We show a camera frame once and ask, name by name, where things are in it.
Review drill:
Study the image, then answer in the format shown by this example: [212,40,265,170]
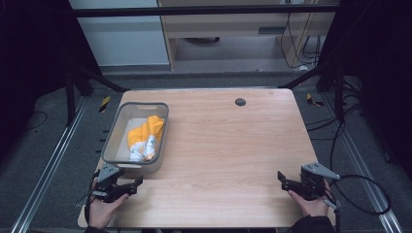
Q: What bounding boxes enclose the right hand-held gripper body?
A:
[299,161,342,202]

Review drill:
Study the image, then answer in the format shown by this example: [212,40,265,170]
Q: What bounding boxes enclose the yellow and black tape marker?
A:
[98,95,112,114]
[305,92,325,108]

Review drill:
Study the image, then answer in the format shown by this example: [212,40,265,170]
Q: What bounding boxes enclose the orange and white cloth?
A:
[126,115,165,162]

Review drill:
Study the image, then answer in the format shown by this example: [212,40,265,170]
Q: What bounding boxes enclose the hanging black cables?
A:
[279,13,324,70]

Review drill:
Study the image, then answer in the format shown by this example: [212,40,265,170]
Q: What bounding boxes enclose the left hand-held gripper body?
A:
[92,162,128,204]

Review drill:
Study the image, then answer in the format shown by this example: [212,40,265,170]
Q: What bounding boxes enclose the metal floor rail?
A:
[10,96,89,233]
[319,93,405,233]

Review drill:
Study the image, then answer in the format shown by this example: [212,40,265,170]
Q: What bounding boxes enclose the person's left hand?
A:
[86,178,130,230]

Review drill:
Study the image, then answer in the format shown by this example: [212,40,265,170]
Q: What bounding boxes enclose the light wooden desk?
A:
[156,0,340,71]

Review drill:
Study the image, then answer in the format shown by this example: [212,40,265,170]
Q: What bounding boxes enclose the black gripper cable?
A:
[84,169,101,225]
[324,174,393,216]

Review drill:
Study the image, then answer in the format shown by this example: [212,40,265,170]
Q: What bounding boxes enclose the black metal stand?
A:
[277,61,346,124]
[63,62,130,127]

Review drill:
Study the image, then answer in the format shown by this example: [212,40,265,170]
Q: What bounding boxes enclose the black floor cables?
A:
[305,86,370,173]

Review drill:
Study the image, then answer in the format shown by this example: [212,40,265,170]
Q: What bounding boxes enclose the black horizontal frame bar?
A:
[69,5,341,18]

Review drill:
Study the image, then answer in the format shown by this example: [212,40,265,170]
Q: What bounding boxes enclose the grey plastic basket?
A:
[100,101,170,179]

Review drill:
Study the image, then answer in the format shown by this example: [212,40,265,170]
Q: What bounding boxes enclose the person's right hand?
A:
[287,181,332,218]

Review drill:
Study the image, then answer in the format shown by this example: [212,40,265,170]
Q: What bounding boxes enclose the white cabinet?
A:
[68,0,171,68]

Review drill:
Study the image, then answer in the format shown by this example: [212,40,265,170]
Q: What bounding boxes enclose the dark curtain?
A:
[319,0,412,179]
[0,0,101,156]

